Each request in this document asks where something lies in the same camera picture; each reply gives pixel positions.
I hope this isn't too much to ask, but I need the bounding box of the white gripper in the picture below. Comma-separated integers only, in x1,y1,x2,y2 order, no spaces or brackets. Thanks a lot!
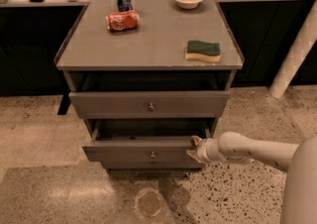
186,136,224,164

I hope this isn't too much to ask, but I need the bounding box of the round floor drain cover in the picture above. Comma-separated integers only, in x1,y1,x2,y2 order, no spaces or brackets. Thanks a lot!
135,188,163,218

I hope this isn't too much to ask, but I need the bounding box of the grey drawer cabinet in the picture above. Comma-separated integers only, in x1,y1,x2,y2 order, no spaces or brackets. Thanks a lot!
53,0,246,170

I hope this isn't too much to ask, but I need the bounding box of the grey top drawer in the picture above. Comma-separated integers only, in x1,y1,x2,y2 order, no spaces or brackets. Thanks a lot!
69,91,229,119

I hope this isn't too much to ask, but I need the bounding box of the green yellow sponge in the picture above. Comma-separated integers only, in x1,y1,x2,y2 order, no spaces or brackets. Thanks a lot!
185,41,221,62

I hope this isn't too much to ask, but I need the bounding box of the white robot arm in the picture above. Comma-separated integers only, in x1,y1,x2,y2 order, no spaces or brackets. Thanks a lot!
186,132,317,224

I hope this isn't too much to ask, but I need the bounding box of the white diagonal pipe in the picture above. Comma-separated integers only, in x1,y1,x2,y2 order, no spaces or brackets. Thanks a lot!
268,0,317,98

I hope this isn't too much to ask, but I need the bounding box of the orange soda can lying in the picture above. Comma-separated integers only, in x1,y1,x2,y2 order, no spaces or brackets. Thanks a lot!
106,10,139,32

